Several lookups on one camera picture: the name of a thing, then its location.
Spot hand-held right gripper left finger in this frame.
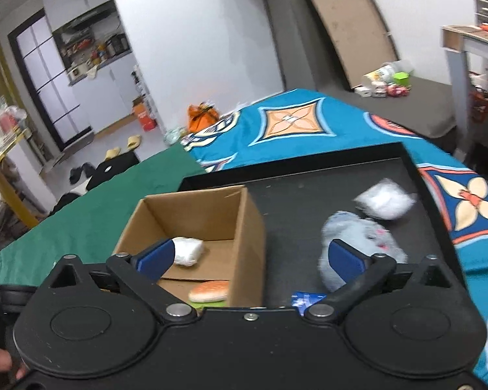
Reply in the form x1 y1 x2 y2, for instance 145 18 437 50
45 239 198 321

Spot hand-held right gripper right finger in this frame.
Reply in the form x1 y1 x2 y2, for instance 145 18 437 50
304 239 460 321

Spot grey plush toy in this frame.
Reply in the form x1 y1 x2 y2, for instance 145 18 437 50
318 210 408 293

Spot blue packet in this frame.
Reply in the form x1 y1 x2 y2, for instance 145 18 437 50
291 291 328 313

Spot white soft packet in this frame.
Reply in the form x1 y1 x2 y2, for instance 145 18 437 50
171 237 205 267
354 179 417 221

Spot black tray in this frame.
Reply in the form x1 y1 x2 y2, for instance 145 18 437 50
177 142 468 309

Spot brown cardboard box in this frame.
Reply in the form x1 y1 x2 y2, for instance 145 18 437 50
112 185 267 309

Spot toy burger bun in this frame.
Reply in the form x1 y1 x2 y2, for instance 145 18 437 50
188 279 230 304

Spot green cloth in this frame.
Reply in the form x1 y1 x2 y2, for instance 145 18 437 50
0 145 208 289

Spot black stool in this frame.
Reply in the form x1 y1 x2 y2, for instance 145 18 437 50
85 151 141 191

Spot yellow table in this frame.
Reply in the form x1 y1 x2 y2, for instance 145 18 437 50
0 128 39 228

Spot orange box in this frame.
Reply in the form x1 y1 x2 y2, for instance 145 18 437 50
132 101 157 132

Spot orange bag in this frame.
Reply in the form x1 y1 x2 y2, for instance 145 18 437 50
187 101 221 134

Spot grey mattress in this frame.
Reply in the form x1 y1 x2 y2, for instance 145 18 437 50
285 71 458 141

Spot white rack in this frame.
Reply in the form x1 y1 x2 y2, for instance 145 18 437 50
131 65 159 126

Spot glass jars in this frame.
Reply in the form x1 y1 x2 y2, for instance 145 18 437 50
0 95 27 139

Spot red basket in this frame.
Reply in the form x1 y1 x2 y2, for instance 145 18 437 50
468 71 488 123

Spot black framed door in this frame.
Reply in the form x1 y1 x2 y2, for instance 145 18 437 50
8 8 94 151

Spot cluttered kitchen shelf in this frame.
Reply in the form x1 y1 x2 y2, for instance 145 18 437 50
51 0 131 86

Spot white table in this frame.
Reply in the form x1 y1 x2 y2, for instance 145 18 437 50
440 24 488 163

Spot wooden board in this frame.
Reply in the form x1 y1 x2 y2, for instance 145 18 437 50
300 0 400 90

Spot range hood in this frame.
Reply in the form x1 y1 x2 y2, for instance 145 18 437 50
53 2 118 33

